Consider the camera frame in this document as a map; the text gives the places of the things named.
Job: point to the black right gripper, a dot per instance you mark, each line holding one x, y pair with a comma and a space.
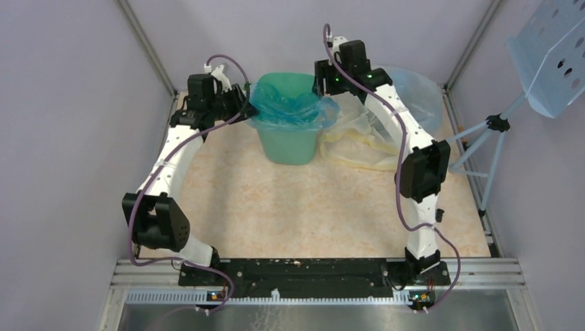
322, 70

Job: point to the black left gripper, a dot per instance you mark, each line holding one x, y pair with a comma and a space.
239, 101

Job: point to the blue plastic trash bag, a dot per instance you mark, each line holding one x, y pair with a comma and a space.
304, 112

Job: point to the clear yellow-edged plastic bag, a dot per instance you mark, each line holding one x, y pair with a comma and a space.
359, 140

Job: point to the green plastic trash bin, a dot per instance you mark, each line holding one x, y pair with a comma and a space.
289, 147

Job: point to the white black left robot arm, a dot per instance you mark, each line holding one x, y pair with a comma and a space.
153, 214

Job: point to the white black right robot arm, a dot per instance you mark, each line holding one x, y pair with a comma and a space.
422, 160

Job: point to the light blue tripod stand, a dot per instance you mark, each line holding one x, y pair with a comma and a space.
493, 124

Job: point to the small black plastic part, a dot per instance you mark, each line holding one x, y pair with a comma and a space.
439, 215

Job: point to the perforated light blue panel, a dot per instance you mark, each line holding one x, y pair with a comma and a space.
548, 54

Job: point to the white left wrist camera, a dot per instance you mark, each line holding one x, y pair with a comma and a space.
219, 72

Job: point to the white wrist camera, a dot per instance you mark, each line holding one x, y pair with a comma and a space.
219, 72
335, 44

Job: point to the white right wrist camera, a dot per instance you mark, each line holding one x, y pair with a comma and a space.
335, 44

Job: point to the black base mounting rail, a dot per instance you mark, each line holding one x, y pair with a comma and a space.
314, 278

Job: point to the white cable duct strip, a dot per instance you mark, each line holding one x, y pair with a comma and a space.
203, 297

